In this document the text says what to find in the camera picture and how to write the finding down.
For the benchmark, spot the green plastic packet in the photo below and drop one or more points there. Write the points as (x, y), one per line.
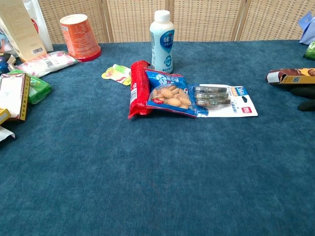
(39, 88)

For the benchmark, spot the blue table cloth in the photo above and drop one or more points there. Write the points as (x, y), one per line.
(157, 159)

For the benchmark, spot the woven folding screen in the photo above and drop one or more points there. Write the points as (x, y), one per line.
(197, 17)

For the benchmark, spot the red snack packet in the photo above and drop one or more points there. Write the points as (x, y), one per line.
(138, 91)

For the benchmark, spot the tall beige carton box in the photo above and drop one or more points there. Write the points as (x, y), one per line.
(21, 27)

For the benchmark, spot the white paper package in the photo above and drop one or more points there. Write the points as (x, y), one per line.
(5, 134)

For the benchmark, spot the light blue paper bag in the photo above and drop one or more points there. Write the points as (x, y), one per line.
(307, 27)

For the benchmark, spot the blue cookie bag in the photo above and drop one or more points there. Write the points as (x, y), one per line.
(169, 94)

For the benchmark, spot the dark blue packet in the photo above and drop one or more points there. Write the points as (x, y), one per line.
(5, 64)

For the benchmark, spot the orange instant noodle cup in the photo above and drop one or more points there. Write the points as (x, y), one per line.
(80, 37)

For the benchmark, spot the white gold-edged box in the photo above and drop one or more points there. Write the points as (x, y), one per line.
(13, 96)

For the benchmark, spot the white plastic bag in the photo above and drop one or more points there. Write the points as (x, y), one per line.
(40, 24)

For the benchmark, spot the white pink wet wipes pack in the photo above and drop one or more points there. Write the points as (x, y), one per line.
(46, 63)

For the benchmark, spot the green snack bag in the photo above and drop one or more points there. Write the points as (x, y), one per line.
(310, 50)

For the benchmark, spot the yellow green small sachet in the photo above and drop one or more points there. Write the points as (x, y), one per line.
(118, 73)

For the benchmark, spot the yellow small box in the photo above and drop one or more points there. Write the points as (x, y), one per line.
(3, 115)

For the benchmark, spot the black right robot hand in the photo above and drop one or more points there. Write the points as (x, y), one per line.
(305, 94)

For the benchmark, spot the brown yellow chocolate box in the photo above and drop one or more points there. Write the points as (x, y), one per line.
(292, 75)

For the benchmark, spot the white blue milk bottle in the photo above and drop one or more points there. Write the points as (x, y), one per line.
(162, 41)

